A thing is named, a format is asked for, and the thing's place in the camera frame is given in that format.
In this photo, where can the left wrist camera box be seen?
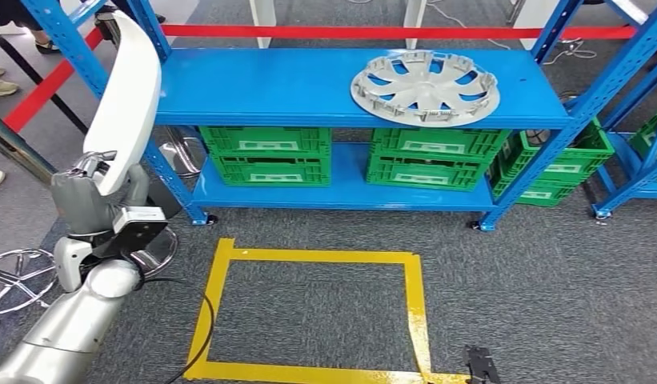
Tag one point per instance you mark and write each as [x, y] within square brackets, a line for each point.
[142, 225]

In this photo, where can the red barrier belt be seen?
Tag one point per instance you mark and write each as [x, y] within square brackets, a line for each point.
[333, 32]
[47, 87]

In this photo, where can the green plastic crate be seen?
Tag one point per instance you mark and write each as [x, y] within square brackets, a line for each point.
[540, 196]
[423, 175]
[439, 143]
[577, 159]
[651, 135]
[270, 170]
[264, 140]

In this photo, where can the white panel base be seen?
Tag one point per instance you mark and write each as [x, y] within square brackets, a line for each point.
[535, 16]

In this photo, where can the white panel leg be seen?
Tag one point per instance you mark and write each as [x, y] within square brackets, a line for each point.
[415, 24]
[263, 24]

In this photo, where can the black barrier belt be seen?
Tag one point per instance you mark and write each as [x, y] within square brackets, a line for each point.
[36, 79]

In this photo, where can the silver wheel hubcap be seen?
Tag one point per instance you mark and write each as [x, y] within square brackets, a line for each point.
[423, 100]

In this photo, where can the chrome star chair base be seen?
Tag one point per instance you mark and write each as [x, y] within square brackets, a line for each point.
[10, 279]

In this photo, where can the chrome stanchion pole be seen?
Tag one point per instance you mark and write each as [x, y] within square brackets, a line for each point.
[20, 151]

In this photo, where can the white plastic car part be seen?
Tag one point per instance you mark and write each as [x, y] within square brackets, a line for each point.
[126, 95]

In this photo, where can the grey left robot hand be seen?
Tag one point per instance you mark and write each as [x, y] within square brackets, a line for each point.
[84, 201]

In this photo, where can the blue metal shelf rack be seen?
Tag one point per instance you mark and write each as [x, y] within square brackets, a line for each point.
[264, 79]
[622, 197]

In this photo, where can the round chrome stanchion base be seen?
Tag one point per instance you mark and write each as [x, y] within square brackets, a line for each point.
[182, 159]
[161, 254]

